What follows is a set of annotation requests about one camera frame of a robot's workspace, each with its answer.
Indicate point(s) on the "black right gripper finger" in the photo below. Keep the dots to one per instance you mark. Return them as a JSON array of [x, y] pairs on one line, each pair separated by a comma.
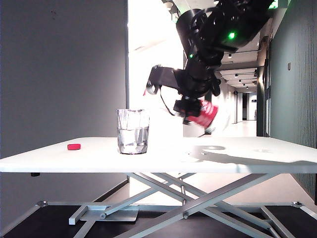
[[188, 107], [187, 120]]

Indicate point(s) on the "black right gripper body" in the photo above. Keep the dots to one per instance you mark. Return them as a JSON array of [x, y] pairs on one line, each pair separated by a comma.
[[198, 81]]

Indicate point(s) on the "clear red-label water bottle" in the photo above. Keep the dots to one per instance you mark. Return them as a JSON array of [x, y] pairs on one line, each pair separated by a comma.
[[205, 114]]

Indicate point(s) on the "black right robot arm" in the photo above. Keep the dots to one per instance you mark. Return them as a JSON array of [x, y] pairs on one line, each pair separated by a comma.
[[220, 27]]

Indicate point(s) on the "red plastic bottle cap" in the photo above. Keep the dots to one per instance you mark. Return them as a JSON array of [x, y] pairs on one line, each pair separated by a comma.
[[74, 147]]

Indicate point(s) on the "faceted clear glass cup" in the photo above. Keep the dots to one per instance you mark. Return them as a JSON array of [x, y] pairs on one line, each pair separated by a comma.
[[133, 138]]

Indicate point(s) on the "small green exit sign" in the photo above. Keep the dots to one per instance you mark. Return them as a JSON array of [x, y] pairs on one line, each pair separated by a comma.
[[175, 17]]

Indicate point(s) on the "large green exit sign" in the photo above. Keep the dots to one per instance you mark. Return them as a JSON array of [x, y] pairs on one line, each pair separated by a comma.
[[275, 4]]

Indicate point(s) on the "black knob under tabletop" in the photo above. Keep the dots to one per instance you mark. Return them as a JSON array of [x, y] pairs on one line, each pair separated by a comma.
[[35, 174]]

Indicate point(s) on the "silver scissor-lift table frame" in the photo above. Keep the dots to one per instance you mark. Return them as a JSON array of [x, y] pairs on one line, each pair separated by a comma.
[[195, 208]]

